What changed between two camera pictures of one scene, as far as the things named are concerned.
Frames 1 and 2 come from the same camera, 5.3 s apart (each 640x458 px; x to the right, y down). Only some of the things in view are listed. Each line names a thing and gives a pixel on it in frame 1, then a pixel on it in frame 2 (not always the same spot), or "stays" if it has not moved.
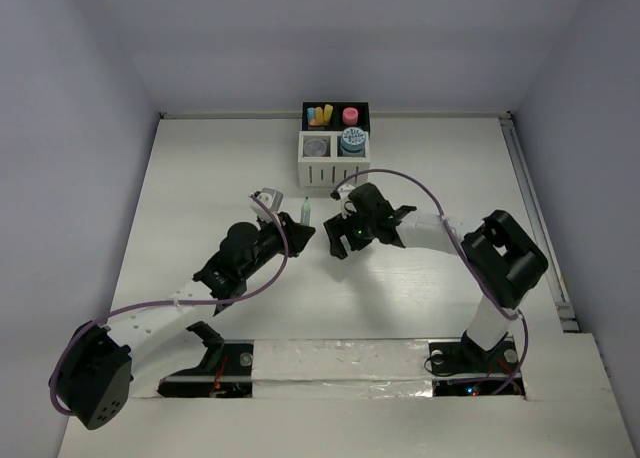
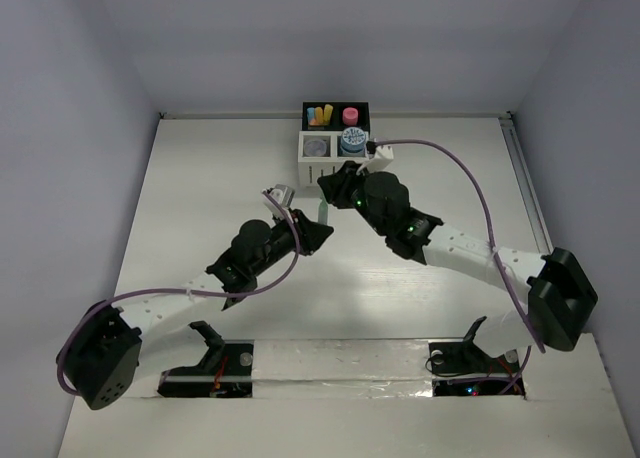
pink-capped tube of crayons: x=350 y=116 stays
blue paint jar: x=353 y=141 stays
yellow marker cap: x=328 y=110 stays
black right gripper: x=337 y=227 → x=337 y=185
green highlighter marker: x=305 y=212 → x=323 y=212
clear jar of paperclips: x=315 y=148 stays
